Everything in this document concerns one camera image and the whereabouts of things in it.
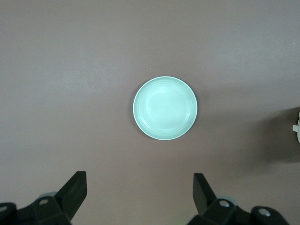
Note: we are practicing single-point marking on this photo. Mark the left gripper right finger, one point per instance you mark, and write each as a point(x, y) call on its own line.
point(206, 199)

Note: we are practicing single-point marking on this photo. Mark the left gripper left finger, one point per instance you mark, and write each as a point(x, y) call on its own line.
point(70, 194)

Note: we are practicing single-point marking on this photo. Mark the cream rice cooker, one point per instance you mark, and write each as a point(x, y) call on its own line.
point(297, 127)

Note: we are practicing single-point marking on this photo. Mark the mint green round plate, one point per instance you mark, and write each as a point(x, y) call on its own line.
point(165, 107)

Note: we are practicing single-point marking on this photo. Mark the brown table mat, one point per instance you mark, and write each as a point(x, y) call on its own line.
point(70, 93)

